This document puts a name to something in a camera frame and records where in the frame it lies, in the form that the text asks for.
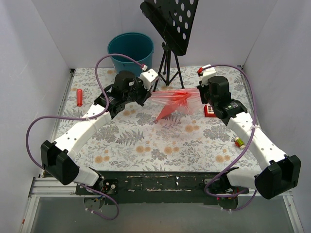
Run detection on red plastic trash bag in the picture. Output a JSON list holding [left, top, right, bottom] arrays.
[[149, 88, 203, 122]]

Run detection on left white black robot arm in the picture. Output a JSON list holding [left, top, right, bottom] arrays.
[[41, 69, 158, 194]]

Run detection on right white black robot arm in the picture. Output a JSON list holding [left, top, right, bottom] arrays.
[[197, 76, 301, 200]]

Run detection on teal plastic trash bin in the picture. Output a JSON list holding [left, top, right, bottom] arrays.
[[107, 33, 154, 76]]

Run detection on red toy calculator block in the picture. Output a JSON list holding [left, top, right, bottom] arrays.
[[204, 104, 216, 117]]

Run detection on floral patterned table mat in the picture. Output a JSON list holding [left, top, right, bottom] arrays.
[[46, 67, 269, 173]]

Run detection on black perforated music stand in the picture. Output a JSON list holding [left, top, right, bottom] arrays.
[[140, 0, 199, 89]]

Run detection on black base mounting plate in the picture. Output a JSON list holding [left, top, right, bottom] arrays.
[[75, 171, 250, 206]]

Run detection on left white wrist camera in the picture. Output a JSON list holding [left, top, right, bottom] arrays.
[[139, 68, 158, 90]]

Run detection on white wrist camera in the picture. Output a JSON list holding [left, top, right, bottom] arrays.
[[139, 68, 158, 90], [197, 64, 216, 86]]

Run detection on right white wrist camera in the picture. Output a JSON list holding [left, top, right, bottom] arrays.
[[197, 64, 216, 86]]

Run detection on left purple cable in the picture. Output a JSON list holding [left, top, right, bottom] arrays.
[[25, 54, 148, 220]]

